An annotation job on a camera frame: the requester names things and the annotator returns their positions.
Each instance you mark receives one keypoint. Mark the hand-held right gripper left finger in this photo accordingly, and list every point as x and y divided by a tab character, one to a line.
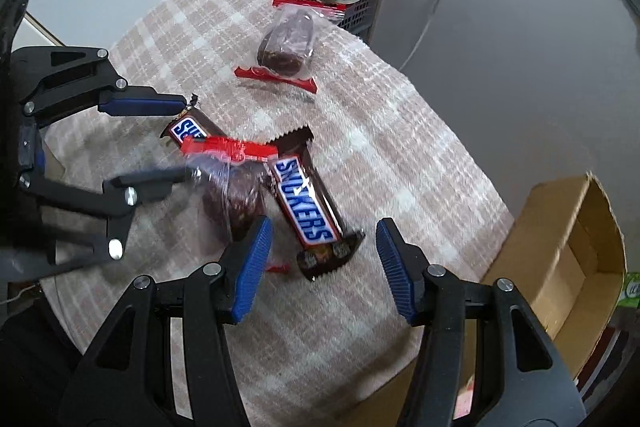
252	262

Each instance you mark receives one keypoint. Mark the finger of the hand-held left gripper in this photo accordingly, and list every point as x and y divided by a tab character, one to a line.
140	103
145	184

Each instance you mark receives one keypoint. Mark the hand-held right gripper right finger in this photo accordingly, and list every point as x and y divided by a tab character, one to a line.
392	267

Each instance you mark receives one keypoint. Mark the brown chocolate bar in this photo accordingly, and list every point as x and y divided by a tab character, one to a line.
187	127
300	202

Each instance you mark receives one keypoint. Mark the clear brownie packet red ends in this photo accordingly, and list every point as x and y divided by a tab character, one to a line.
287	42
235	197

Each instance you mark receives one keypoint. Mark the cardboard box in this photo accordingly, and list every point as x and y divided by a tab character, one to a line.
550	232

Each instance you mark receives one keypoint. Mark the pink plaid blanket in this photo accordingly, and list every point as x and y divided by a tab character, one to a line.
375	132

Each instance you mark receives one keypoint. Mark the pink white snack packet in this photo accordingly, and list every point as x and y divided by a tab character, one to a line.
465	407

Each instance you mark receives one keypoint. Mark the small green box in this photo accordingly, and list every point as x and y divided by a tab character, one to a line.
630	292

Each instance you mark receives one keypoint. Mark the grey plastic basket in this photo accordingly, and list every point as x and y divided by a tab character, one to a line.
362	7

